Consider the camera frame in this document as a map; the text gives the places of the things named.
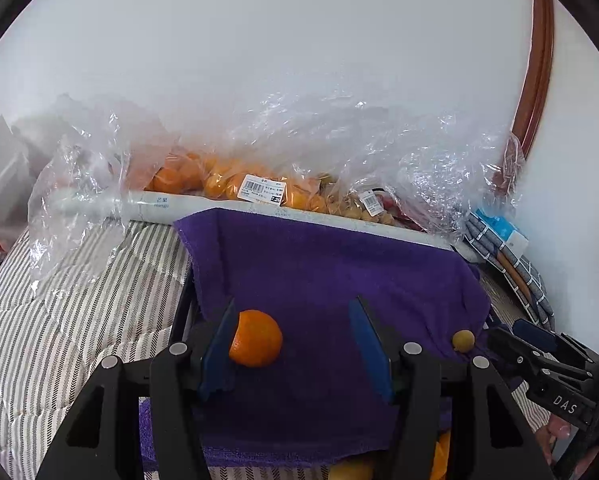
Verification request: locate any yellow-green fruit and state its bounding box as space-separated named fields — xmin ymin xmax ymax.
xmin=328 ymin=457 xmax=377 ymax=480

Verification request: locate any clear plastic bag of oranges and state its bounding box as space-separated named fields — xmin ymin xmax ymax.
xmin=129 ymin=95 xmax=340 ymax=213

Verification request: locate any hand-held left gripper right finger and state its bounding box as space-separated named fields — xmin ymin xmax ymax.
xmin=348 ymin=296 xmax=555 ymax=480

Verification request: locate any person's right hand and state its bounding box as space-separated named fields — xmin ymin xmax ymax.
xmin=543 ymin=416 xmax=574 ymax=467

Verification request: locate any striped grey table cloth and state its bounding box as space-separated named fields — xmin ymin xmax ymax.
xmin=0 ymin=220 xmax=555 ymax=480

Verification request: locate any empty clear plastic bag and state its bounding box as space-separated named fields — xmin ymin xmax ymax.
xmin=28 ymin=94 xmax=180 ymax=291

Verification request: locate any brown wooden door frame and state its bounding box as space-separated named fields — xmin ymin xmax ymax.
xmin=494 ymin=0 xmax=555 ymax=196

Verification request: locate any purple towel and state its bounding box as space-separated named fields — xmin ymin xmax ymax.
xmin=139 ymin=208 xmax=493 ymax=471

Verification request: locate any orange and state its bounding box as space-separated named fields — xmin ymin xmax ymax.
xmin=228 ymin=309 xmax=284 ymax=368
xmin=429 ymin=429 xmax=453 ymax=480

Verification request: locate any blue white tissue pack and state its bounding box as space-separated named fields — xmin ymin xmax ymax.
xmin=479 ymin=207 xmax=529 ymax=256

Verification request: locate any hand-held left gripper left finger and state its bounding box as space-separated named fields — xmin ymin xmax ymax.
xmin=36 ymin=297 xmax=240 ymax=480

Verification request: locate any clear plastic bag of longans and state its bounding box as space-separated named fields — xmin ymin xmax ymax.
xmin=324 ymin=105 xmax=525 ymax=236

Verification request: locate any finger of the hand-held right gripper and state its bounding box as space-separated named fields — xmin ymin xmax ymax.
xmin=482 ymin=327 xmax=599 ymax=417
xmin=512 ymin=319 xmax=599 ymax=376

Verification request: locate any folded plaid cloth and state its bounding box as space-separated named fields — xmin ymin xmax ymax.
xmin=462 ymin=210 xmax=555 ymax=326

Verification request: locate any white plastic bag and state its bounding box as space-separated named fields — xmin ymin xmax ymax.
xmin=0 ymin=115 xmax=45 ymax=231

